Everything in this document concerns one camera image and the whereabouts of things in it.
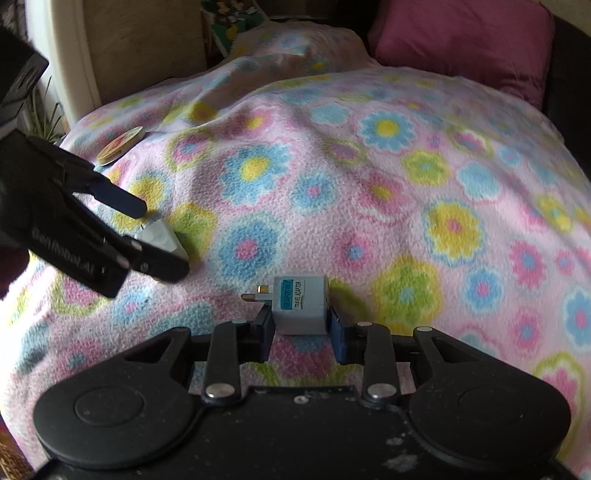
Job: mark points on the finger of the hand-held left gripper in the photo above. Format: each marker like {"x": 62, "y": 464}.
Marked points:
{"x": 161, "y": 270}
{"x": 124, "y": 204}

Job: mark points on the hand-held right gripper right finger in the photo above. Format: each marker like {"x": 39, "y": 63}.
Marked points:
{"x": 337, "y": 337}

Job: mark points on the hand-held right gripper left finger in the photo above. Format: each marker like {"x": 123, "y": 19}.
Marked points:
{"x": 265, "y": 332}

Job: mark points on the white USB charger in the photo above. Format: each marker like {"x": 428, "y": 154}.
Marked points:
{"x": 161, "y": 239}

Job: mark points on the white travel adapter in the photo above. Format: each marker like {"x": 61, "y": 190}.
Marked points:
{"x": 298, "y": 304}

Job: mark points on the round printed badge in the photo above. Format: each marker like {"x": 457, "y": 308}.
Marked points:
{"x": 121, "y": 144}

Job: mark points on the green potted plant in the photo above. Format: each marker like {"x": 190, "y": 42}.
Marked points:
{"x": 46, "y": 120}

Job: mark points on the floral fleece blanket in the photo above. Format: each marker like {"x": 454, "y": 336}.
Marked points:
{"x": 346, "y": 184}

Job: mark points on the beige upholstered panel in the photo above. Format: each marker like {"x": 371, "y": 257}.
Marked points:
{"x": 115, "y": 46}

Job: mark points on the cartoon picture book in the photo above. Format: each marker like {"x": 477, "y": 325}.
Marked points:
{"x": 231, "y": 18}

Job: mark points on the magenta velvet cushion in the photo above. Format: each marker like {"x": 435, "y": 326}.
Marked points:
{"x": 461, "y": 41}

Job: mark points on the black leather sofa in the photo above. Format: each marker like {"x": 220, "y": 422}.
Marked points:
{"x": 572, "y": 92}

